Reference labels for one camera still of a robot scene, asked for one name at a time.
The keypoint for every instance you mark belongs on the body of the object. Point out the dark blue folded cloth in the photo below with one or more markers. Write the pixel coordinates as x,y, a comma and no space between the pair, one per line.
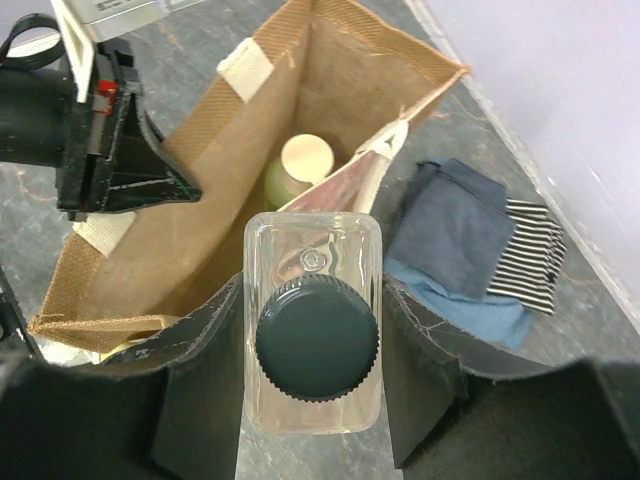
453,227

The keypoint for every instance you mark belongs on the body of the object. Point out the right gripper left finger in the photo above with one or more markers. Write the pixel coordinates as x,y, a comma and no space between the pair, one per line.
173,412

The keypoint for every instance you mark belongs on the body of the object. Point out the yellow bottle white cap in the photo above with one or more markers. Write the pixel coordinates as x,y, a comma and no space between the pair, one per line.
123,352

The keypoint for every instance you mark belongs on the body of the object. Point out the striped folded cloth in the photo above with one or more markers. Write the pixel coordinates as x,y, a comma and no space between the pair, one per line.
533,258

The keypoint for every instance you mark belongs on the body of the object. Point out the light blue folded cloth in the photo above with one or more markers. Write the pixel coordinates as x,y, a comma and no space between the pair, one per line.
494,319

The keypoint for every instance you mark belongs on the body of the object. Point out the clear bottle yellow label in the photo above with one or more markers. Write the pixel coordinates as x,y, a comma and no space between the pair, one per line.
313,322

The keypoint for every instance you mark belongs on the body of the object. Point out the green bottle with pump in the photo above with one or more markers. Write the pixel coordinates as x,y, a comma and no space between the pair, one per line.
304,161

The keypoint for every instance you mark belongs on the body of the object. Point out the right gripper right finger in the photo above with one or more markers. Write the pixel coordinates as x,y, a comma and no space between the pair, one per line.
461,408

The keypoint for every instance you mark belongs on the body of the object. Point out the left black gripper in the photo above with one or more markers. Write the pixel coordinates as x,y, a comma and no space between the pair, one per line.
107,154

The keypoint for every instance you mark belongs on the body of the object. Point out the brown canvas bag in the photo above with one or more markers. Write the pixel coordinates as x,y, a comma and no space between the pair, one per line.
329,68

